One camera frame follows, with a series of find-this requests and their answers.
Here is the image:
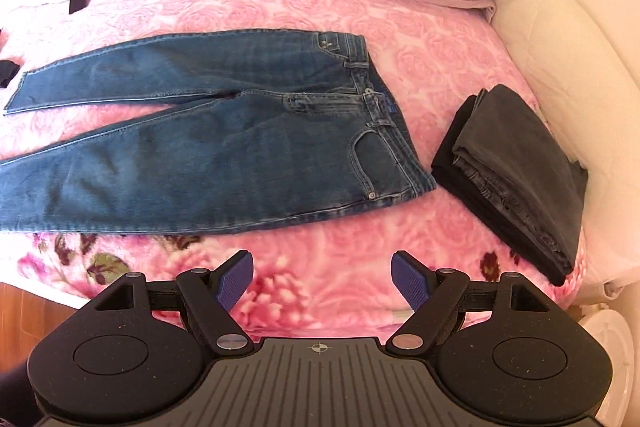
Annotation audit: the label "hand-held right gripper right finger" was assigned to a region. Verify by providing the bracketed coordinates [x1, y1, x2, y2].
[391, 250, 553, 354]

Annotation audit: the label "pink floral blanket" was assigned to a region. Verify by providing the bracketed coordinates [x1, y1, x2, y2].
[0, 0, 588, 338]

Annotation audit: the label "white round stool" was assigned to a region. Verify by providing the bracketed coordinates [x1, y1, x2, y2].
[575, 304, 636, 427]

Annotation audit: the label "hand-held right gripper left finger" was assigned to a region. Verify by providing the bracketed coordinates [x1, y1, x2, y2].
[90, 250, 254, 354]

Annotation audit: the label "folded black pants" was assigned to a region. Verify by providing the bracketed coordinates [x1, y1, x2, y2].
[431, 94, 586, 286]

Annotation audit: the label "folded dark grey jeans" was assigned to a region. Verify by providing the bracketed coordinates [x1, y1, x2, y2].
[452, 84, 590, 265]

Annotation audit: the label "blue jeans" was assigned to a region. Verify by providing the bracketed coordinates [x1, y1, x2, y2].
[0, 29, 438, 238]

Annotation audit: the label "white bed frame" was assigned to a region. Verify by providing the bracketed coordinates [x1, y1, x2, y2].
[472, 0, 640, 308]

